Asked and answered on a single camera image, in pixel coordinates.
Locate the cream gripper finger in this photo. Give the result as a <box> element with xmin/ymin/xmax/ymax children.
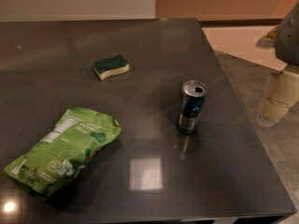
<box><xmin>257</xmin><ymin>65</ymin><xmax>299</xmax><ymax>127</ymax></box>

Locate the green rice chip bag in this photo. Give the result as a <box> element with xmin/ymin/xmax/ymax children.
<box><xmin>5</xmin><ymin>106</ymin><xmax>121</xmax><ymax>200</ymax></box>

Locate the silver blue drink can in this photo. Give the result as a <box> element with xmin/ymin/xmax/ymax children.
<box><xmin>178</xmin><ymin>80</ymin><xmax>207</xmax><ymax>133</ymax></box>

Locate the green and yellow sponge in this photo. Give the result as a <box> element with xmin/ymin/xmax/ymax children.
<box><xmin>93</xmin><ymin>55</ymin><xmax>130</xmax><ymax>80</ymax></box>

